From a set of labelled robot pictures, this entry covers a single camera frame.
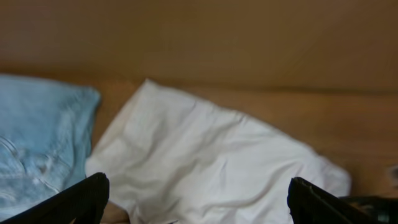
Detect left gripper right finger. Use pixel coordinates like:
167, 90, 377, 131
287, 177, 379, 224

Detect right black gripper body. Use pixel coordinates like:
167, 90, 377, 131
340, 196, 397, 224

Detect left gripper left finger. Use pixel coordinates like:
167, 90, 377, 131
1, 172, 109, 224

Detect beige khaki shorts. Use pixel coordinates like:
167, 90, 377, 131
86, 81, 351, 224

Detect folded light blue jeans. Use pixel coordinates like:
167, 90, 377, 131
1, 75, 100, 220

